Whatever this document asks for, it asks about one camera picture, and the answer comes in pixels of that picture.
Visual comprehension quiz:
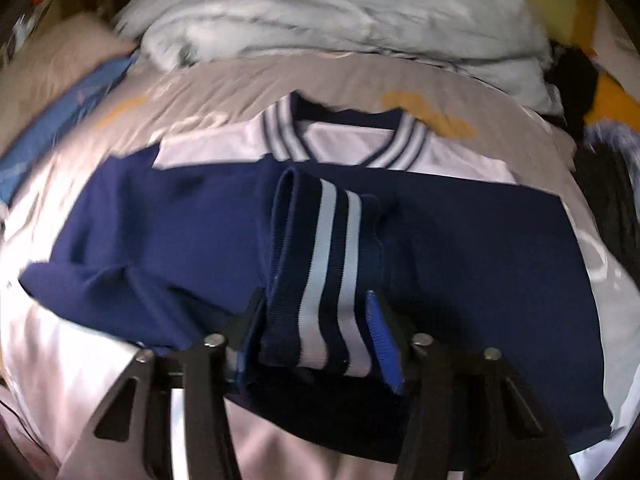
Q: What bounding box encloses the white and navy varsity jacket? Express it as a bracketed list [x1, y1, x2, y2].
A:
[0, 90, 616, 480]

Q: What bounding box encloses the black folded garment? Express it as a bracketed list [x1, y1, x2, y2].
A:
[573, 143, 639, 285]

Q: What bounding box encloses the blue patterned pillow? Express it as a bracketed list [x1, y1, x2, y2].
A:
[1, 54, 138, 207]

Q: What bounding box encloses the blue plaid folded shirt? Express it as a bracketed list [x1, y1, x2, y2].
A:
[585, 119, 640, 171]

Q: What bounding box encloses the beige floral pillow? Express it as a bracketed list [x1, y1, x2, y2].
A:
[1, 13, 137, 153]

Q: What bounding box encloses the black backpack by headboard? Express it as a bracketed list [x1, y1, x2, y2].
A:
[544, 40, 599, 143]

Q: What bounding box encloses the light grey floral duvet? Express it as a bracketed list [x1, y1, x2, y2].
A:
[115, 0, 562, 115]

